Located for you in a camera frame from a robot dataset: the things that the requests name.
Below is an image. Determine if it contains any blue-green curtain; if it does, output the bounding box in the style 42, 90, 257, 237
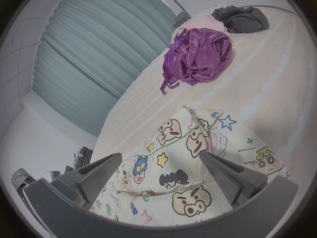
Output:
32, 37, 120, 138
42, 0, 180, 97

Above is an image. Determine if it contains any dark grey low cabinet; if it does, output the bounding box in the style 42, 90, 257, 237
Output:
73, 146, 94, 169

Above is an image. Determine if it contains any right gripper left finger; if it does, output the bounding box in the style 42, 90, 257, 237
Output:
51, 153, 122, 206

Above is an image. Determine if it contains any cream pillow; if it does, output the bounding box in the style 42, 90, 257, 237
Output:
172, 5, 223, 32

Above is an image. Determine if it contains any black garment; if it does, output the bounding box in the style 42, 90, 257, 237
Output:
211, 6, 270, 33

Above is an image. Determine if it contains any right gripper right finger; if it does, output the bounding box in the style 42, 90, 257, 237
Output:
200, 151, 269, 206

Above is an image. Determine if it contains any bed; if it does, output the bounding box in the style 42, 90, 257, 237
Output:
89, 0, 317, 224

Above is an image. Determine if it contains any grey bedside table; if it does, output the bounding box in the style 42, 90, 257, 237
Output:
173, 11, 190, 28

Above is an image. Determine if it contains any pink garment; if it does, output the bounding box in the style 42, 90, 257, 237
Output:
184, 16, 232, 38

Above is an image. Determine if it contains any purple satin garment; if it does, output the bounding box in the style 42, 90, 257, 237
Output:
160, 27, 233, 96

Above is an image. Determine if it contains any white printed pyjama top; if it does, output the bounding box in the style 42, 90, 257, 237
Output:
89, 106, 291, 226

